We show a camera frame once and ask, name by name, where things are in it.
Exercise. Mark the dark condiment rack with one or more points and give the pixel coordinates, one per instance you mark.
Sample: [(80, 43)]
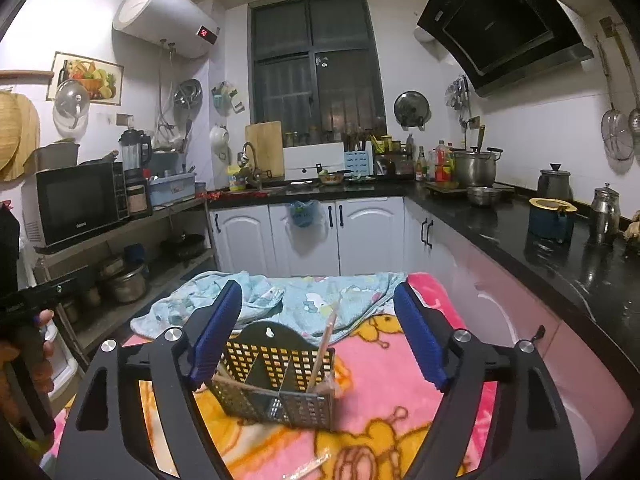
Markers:
[(392, 160)]

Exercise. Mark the pile of ginger roots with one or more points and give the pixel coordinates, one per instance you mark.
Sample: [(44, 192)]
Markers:
[(632, 230)]

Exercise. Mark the blue knife block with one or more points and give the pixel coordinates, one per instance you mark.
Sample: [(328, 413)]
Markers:
[(357, 160)]

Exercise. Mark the row of condiment bottles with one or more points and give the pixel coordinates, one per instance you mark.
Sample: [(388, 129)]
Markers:
[(440, 165)]

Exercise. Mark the wooden cutting board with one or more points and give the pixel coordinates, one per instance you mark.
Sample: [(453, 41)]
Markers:
[(265, 147)]

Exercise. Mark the dark steel kettle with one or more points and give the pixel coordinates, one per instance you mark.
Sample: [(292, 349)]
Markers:
[(554, 182)]

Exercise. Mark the person's left hand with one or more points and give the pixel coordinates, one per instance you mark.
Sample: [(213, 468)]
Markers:
[(45, 350)]

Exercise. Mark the hanging glass pot lid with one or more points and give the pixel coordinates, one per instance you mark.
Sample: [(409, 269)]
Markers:
[(71, 100)]

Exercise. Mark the white water heater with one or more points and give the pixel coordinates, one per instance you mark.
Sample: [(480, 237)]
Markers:
[(160, 15)]

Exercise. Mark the blue hanging bag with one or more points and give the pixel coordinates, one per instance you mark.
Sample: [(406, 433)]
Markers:
[(304, 214)]

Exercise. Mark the white lower kitchen cabinets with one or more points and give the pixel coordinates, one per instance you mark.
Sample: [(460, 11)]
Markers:
[(245, 240)]

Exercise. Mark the steel faucet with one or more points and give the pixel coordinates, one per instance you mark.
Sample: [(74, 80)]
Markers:
[(250, 152)]

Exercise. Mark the small steel bowl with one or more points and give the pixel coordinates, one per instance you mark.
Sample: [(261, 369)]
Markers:
[(484, 196)]

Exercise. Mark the black microwave oven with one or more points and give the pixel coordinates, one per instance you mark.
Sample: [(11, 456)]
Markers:
[(75, 205)]

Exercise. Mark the round bamboo boards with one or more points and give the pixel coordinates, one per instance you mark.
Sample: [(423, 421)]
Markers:
[(17, 135)]

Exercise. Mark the white countertop box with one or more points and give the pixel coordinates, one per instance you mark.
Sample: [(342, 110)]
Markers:
[(312, 160)]

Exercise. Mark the shiny steel jug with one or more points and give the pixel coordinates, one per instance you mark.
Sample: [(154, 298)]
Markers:
[(605, 215)]

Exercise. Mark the white plastic drawer unit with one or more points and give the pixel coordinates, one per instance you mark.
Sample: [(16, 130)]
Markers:
[(62, 355)]

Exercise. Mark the wall switch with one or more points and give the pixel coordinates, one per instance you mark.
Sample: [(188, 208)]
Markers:
[(125, 120)]

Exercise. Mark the light blue towel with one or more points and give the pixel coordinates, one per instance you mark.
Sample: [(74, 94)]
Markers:
[(310, 310)]

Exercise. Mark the chopstick pair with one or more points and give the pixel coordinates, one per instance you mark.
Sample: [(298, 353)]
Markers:
[(235, 382), (310, 465), (322, 355)]

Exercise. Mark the bowl of green food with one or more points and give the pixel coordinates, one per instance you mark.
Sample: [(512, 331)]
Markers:
[(331, 177)]

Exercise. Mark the white hanging pot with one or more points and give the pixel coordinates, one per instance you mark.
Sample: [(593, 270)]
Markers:
[(219, 139)]

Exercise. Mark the metal shelf rack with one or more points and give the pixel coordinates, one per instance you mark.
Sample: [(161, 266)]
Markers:
[(170, 212)]

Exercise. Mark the yellow bottle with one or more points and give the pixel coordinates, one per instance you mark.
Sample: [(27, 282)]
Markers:
[(236, 179)]

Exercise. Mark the wall socket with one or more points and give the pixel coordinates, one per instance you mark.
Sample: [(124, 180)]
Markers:
[(474, 121)]

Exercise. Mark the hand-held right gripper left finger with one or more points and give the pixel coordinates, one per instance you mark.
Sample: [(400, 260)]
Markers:
[(217, 335)]

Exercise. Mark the steel pot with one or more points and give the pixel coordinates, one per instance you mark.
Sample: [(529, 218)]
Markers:
[(125, 285)]

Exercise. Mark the grey storage box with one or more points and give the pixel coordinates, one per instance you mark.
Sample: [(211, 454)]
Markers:
[(57, 156)]

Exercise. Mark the black wok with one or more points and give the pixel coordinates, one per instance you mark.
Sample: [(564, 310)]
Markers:
[(182, 247)]

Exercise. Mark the grey lattice utensil basket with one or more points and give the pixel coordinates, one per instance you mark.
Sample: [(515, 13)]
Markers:
[(260, 334)]

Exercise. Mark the row of spice jars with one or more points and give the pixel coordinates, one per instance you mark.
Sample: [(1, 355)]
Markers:
[(310, 137)]

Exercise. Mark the black range hood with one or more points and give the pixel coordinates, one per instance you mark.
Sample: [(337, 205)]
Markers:
[(500, 25)]

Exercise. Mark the black kitchen countertop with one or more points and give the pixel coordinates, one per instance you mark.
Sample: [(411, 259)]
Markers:
[(500, 225)]

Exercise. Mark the dark barred window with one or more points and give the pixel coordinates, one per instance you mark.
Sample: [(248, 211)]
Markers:
[(315, 60)]

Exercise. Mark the black blender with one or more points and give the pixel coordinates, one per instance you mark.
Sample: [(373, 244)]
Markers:
[(134, 152)]

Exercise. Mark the large steel stockpot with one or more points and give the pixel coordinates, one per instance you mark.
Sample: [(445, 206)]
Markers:
[(475, 167)]

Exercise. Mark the hanging small kitchen tools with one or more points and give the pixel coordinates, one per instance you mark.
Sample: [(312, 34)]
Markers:
[(457, 92)]

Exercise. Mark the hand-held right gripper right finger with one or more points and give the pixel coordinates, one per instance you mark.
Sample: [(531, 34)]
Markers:
[(420, 335)]

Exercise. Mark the blue small pot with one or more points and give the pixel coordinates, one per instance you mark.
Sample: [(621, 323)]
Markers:
[(550, 222)]

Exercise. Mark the pink printed blanket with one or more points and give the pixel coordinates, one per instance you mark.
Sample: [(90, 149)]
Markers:
[(390, 410)]

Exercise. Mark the hanging steel bowl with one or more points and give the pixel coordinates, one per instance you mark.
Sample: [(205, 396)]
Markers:
[(187, 94)]

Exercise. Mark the fruit wall poster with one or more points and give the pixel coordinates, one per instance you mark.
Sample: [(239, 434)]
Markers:
[(100, 77)]

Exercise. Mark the row of hanging cooking utensils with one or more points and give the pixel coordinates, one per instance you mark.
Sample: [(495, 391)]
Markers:
[(617, 130)]

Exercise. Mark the light blue dish basket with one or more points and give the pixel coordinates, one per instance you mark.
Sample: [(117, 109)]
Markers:
[(172, 190)]

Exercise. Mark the hanging steel pot lid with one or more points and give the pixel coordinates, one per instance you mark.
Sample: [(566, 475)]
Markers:
[(411, 109)]

